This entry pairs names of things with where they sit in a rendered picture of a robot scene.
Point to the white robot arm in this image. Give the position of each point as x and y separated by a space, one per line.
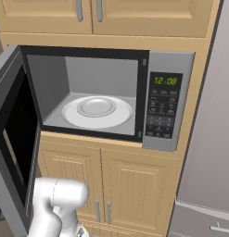
54 200

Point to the silver microwave oven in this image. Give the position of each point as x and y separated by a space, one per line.
168 102

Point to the black microwave door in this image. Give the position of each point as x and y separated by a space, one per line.
14 139

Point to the white round plate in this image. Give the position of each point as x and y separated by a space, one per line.
96 111

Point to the light wood cupboard door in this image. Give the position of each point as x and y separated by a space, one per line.
72 176
156 17
137 191
41 15

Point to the grey fridge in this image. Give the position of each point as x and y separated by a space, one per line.
205 139

